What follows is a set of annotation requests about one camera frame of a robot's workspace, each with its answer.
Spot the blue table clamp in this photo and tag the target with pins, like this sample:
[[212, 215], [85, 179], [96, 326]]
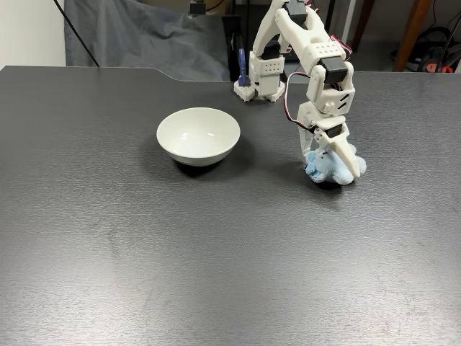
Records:
[[244, 77]]

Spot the white cart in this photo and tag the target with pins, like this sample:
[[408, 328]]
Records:
[[348, 18]]

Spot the black metal rack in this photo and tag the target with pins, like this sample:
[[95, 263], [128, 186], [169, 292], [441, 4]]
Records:
[[226, 61]]

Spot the thick brown wooden leg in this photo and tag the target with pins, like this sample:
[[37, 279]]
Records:
[[412, 36]]

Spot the black vacuum cleaner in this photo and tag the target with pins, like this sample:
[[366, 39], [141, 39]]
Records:
[[432, 39]]

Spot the thin black stand pole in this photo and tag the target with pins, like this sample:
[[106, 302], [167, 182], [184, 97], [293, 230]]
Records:
[[76, 33]]

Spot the orange plastic part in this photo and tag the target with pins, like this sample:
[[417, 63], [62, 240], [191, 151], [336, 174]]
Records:
[[431, 67]]

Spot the grey cloth backdrop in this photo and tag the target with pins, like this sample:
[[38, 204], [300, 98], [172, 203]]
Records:
[[144, 43]]

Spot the white bowl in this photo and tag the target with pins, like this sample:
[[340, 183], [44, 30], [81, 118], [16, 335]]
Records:
[[198, 144]]

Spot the skyblue plush doll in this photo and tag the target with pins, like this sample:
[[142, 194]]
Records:
[[327, 167]]

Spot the small black camera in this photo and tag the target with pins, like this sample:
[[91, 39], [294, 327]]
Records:
[[197, 8]]

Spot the thin brown wooden leg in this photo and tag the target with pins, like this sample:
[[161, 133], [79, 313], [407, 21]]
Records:
[[360, 25]]

